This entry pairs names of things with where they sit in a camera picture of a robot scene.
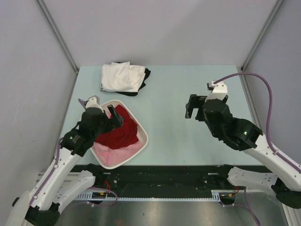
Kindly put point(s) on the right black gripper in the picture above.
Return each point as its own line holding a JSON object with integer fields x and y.
{"x": 194, "y": 102}

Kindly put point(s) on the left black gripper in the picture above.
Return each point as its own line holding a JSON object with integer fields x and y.
{"x": 116, "y": 121}

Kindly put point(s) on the red t-shirt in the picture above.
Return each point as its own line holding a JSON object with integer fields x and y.
{"x": 123, "y": 136}

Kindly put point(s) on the white plastic basin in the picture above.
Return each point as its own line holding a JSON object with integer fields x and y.
{"x": 142, "y": 131}

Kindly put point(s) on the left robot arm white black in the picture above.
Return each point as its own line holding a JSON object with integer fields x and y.
{"x": 43, "y": 205}

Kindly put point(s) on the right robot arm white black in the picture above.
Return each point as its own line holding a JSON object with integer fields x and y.
{"x": 283, "y": 181}

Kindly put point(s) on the folded white t-shirt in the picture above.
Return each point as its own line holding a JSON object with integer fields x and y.
{"x": 122, "y": 77}

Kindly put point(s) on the pink t-shirt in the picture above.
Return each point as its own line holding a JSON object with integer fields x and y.
{"x": 120, "y": 144}

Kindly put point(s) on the folded black t-shirt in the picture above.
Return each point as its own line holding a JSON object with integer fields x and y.
{"x": 145, "y": 77}

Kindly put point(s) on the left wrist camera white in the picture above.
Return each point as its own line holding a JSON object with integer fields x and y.
{"x": 93, "y": 102}

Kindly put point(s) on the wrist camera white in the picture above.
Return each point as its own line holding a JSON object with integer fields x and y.
{"x": 217, "y": 91}
{"x": 93, "y": 102}

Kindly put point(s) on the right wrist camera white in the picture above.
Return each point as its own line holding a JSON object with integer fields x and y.
{"x": 217, "y": 91}

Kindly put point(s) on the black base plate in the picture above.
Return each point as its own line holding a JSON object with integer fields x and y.
{"x": 160, "y": 181}

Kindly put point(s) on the slotted cable duct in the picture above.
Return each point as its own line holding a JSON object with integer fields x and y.
{"x": 100, "y": 196}

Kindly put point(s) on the left aluminium frame post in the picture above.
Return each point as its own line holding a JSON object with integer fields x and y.
{"x": 57, "y": 34}

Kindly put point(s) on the aluminium frame post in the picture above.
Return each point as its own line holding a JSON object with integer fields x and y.
{"x": 263, "y": 32}
{"x": 57, "y": 34}

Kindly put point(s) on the right aluminium frame post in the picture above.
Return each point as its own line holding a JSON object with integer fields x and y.
{"x": 263, "y": 32}

